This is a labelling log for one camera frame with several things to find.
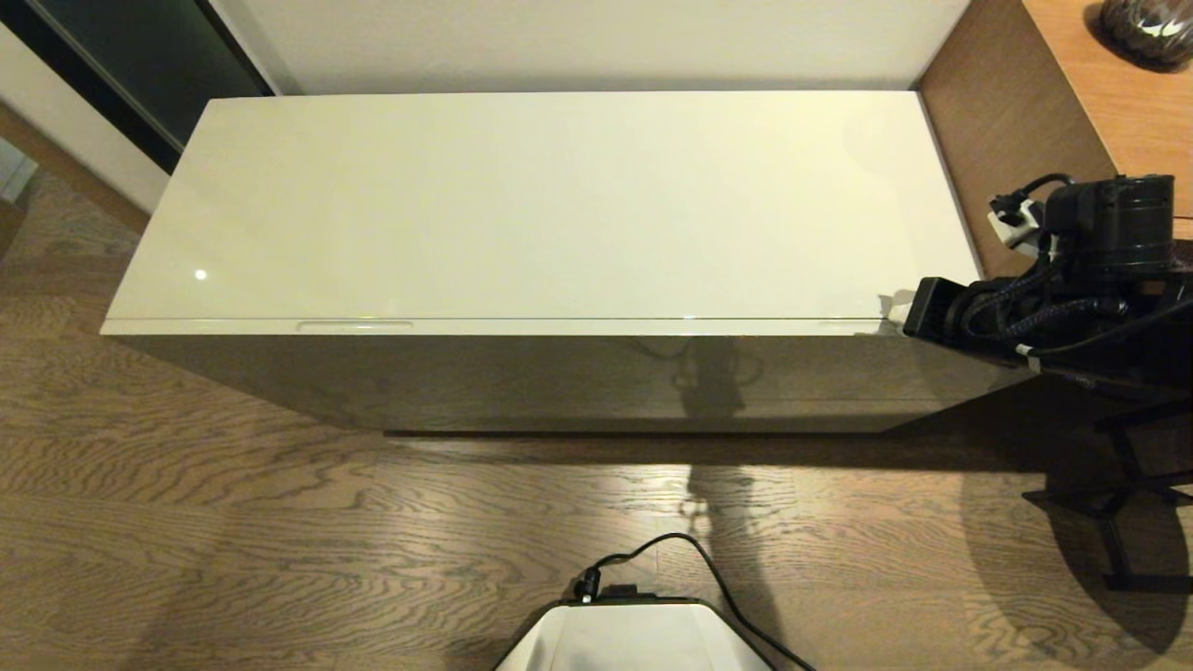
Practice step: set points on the dark glass vase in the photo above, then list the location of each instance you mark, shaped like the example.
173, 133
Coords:
1151, 28

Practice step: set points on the pale grey panel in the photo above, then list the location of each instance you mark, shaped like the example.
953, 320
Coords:
14, 172

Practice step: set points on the dark glass door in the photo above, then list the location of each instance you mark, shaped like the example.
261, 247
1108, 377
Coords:
140, 65

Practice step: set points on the brown wooden desk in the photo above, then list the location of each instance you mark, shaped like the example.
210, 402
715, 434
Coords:
997, 112

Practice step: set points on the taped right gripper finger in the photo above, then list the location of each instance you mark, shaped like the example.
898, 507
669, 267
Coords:
902, 301
904, 318

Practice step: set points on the glossy grey cabinet top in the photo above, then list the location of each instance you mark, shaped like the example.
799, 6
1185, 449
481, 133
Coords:
559, 205

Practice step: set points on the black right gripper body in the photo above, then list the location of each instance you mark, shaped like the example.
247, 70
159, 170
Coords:
937, 308

